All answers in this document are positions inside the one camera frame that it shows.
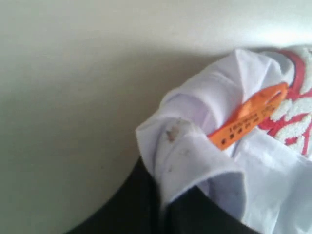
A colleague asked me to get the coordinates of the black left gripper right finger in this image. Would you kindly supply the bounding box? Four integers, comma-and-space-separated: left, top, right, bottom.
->
165, 187, 257, 234

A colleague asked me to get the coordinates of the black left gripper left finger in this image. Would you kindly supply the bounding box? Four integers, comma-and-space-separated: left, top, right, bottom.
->
65, 156, 164, 234

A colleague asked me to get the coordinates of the white t-shirt with red lettering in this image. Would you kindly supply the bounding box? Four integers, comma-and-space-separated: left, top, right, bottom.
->
136, 46, 312, 234

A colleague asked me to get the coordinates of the orange clothing tag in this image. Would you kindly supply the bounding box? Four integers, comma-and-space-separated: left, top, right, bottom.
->
207, 82, 288, 151

